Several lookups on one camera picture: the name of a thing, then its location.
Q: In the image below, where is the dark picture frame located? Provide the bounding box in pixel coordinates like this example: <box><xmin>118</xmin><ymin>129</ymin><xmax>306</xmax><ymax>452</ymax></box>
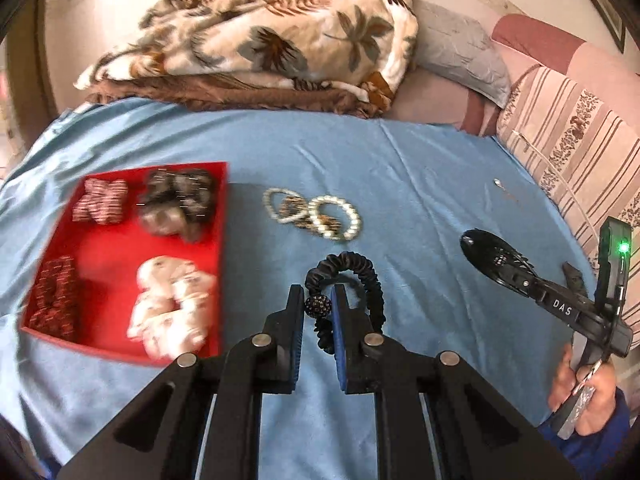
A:
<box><xmin>560</xmin><ymin>0</ymin><xmax>627</xmax><ymax>53</ymax></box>

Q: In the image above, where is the dark red patterned scrunchie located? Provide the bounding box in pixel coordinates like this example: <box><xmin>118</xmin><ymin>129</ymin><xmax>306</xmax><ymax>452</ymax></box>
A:
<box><xmin>30</xmin><ymin>256</ymin><xmax>81</xmax><ymax>341</ymax></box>

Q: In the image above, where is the white pearl bracelet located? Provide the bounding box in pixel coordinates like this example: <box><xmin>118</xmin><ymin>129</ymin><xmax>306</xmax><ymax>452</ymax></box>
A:
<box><xmin>307</xmin><ymin>195</ymin><xmax>362</xmax><ymax>241</ymax></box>
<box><xmin>263</xmin><ymin>187</ymin><xmax>307</xmax><ymax>225</ymax></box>

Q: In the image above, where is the white cable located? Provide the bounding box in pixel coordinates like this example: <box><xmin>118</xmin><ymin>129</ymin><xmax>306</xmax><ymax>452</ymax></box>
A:
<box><xmin>514</xmin><ymin>131</ymin><xmax>603</xmax><ymax>243</ymax></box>

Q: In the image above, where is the person's right forearm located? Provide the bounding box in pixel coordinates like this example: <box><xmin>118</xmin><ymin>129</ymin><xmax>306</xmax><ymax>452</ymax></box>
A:
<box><xmin>537</xmin><ymin>387</ymin><xmax>638</xmax><ymax>480</ymax></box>

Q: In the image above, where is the black beaded scrunchie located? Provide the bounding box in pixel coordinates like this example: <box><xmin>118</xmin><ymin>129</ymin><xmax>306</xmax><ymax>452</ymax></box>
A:
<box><xmin>305</xmin><ymin>251</ymin><xmax>385</xmax><ymax>356</ymax></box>

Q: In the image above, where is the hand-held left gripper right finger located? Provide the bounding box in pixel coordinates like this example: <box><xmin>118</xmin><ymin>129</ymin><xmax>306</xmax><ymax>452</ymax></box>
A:
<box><xmin>330</xmin><ymin>283</ymin><xmax>583</xmax><ymax>480</ymax></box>

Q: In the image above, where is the red white checked scrunchie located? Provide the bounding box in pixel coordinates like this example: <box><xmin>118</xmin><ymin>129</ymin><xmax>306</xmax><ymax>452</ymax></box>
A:
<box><xmin>71</xmin><ymin>178</ymin><xmax>128</xmax><ymax>225</ymax></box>

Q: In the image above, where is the person's right hand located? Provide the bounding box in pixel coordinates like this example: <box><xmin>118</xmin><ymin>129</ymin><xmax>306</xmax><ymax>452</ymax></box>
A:
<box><xmin>547</xmin><ymin>345</ymin><xmax>619</xmax><ymax>436</ymax></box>

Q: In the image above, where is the pink striped floral cushion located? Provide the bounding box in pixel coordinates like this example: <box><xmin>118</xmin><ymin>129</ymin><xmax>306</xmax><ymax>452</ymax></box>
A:
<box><xmin>496</xmin><ymin>66</ymin><xmax>640</xmax><ymax>286</ymax></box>

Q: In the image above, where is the grey pillow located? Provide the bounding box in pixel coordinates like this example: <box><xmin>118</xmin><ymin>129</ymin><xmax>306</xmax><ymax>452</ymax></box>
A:
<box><xmin>412</xmin><ymin>0</ymin><xmax>512</xmax><ymax>109</ymax></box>

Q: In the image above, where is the brown beaded bracelet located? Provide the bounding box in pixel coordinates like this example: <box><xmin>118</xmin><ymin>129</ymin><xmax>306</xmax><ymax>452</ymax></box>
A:
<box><xmin>300</xmin><ymin>214</ymin><xmax>347</xmax><ymax>242</ymax></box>
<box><xmin>280</xmin><ymin>197</ymin><xmax>311</xmax><ymax>226</ymax></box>

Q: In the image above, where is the red tray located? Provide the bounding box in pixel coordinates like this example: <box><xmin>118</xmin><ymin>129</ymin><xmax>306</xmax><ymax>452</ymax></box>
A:
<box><xmin>20</xmin><ymin>161</ymin><xmax>230</xmax><ymax>366</ymax></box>

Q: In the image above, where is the dark grey sheer scrunchie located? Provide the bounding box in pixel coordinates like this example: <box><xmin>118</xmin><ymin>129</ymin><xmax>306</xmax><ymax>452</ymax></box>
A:
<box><xmin>136</xmin><ymin>169</ymin><xmax>217</xmax><ymax>243</ymax></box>

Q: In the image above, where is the brown blanket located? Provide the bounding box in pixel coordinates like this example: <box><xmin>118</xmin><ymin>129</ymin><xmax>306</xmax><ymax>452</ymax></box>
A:
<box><xmin>85</xmin><ymin>75</ymin><xmax>396</xmax><ymax>120</ymax></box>

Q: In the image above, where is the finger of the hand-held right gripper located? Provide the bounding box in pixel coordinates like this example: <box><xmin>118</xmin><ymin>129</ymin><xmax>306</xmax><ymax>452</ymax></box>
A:
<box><xmin>500</xmin><ymin>259</ymin><xmax>548</xmax><ymax>304</ymax></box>

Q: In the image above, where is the small silver pin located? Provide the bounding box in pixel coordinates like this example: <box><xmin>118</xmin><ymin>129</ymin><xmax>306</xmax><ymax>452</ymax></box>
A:
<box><xmin>492</xmin><ymin>178</ymin><xmax>521</xmax><ymax>203</ymax></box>

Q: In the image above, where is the white printed scrunchie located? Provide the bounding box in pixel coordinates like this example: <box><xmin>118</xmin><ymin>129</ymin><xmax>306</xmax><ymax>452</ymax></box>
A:
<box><xmin>126</xmin><ymin>256</ymin><xmax>218</xmax><ymax>361</ymax></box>

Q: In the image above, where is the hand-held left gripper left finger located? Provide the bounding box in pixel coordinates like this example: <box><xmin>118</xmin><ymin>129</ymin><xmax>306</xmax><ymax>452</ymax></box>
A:
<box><xmin>57</xmin><ymin>284</ymin><xmax>306</xmax><ymax>480</ymax></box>

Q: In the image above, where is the leaf print blanket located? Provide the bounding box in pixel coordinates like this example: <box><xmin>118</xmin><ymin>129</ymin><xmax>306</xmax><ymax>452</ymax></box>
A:
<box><xmin>75</xmin><ymin>0</ymin><xmax>418</xmax><ymax>111</ymax></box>

